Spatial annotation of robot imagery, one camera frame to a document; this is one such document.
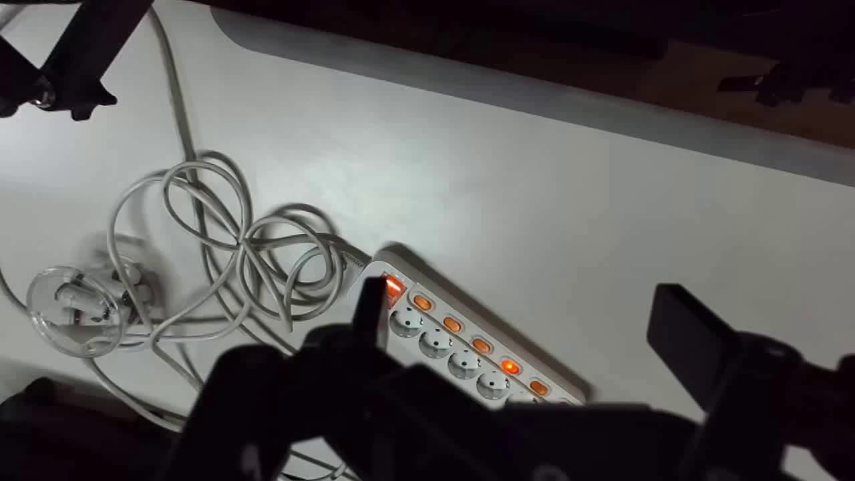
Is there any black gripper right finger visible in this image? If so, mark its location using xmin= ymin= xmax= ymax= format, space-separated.
xmin=648 ymin=283 xmax=751 ymax=411

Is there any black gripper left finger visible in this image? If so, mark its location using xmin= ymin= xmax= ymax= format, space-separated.
xmin=354 ymin=278 xmax=387 ymax=347

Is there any white extension power strip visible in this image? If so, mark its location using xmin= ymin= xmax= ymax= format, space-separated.
xmin=363 ymin=246 xmax=593 ymax=410

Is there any clear tape roll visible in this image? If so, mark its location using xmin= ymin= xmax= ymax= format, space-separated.
xmin=28 ymin=268 xmax=131 ymax=358

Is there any black tripod stand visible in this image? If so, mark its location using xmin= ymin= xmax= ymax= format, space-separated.
xmin=0 ymin=0 xmax=156 ymax=121

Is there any white coiled power cable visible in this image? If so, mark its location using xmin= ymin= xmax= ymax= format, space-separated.
xmin=0 ymin=6 xmax=375 ymax=481

